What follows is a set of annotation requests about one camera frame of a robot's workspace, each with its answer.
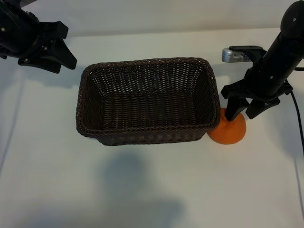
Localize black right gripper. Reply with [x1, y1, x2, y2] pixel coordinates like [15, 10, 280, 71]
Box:
[220, 57, 299, 122]

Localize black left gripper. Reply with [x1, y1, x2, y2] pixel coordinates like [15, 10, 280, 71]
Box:
[0, 0, 78, 75]

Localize orange mandarin fruit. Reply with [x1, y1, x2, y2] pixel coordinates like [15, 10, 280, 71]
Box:
[207, 107, 247, 145]

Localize dark brown wicker basket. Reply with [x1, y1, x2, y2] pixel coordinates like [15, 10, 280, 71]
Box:
[75, 56, 221, 147]

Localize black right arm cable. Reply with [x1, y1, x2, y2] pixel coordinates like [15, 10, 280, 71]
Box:
[289, 91, 304, 154]

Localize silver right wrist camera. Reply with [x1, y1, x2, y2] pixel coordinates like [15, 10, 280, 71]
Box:
[222, 45, 266, 64]

